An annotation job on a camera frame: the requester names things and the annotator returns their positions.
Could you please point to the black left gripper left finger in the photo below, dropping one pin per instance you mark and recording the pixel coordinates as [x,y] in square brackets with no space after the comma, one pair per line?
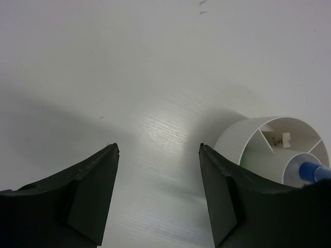
[67,209]

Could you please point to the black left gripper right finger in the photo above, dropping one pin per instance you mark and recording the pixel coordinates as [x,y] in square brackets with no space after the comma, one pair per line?
[247,210]

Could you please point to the white round divided organizer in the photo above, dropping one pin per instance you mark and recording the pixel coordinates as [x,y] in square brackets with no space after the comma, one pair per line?
[273,148]

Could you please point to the small beige eraser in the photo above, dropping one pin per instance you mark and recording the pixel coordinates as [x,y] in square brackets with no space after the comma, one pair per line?
[278,139]

